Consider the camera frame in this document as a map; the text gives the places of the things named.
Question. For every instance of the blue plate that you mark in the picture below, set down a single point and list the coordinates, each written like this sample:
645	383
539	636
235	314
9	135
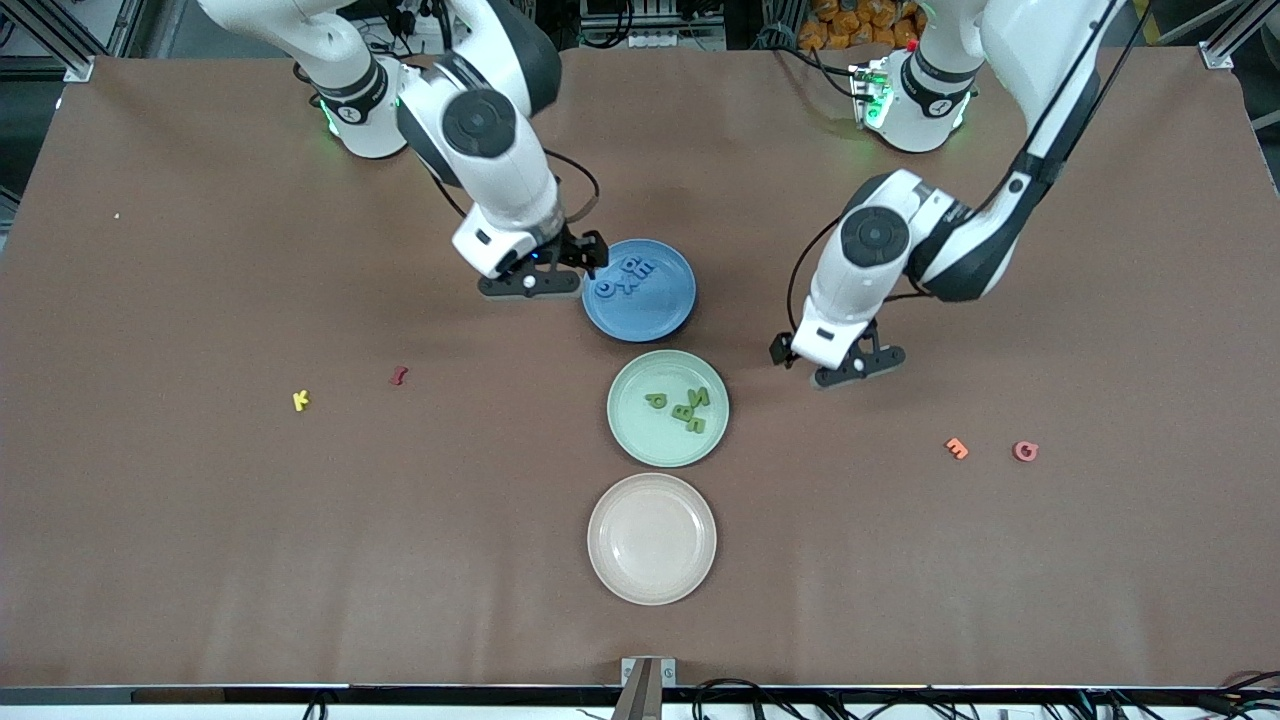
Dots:
660	310

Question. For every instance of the orange mesh bag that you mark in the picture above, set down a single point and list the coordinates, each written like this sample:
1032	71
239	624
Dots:
850	25

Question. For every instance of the pale cream plate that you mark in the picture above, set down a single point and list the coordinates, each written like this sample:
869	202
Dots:
651	540

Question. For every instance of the light green plate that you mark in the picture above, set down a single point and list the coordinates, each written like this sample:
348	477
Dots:
640	440

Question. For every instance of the white power strip with plugs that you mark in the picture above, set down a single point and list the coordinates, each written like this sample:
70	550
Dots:
425	25

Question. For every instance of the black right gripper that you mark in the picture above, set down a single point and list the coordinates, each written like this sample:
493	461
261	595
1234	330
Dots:
577	247

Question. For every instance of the blue foam letter X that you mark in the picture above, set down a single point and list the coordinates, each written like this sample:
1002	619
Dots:
625	286

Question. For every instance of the green foam letter N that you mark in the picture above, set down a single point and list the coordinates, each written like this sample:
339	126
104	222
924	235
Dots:
702	397

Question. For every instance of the orange foam letter E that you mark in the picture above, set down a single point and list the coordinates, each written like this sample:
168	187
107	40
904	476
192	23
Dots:
952	444

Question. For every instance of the black table edge rail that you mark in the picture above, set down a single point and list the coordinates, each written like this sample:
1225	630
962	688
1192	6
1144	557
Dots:
400	694

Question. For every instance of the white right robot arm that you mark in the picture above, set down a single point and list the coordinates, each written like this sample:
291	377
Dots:
490	150

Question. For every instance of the aluminium frame profile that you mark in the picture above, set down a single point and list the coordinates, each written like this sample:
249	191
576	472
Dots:
1225	45
75	62

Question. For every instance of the long white power strip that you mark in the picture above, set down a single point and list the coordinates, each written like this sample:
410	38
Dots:
650	40

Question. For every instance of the green foam letter B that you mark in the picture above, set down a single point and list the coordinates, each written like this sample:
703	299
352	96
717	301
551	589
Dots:
684	411

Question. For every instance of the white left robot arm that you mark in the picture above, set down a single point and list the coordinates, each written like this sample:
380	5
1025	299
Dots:
1010	90

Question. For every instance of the silver aluminium mount bracket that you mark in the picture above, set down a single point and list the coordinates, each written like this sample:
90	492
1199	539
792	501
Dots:
648	690

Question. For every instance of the brown table cover sheet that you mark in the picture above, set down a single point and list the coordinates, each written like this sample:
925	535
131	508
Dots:
500	600

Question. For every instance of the blue foam letter b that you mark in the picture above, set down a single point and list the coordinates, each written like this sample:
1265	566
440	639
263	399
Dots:
632	265

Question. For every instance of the small red foam letter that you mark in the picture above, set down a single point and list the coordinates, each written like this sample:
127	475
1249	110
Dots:
398	376

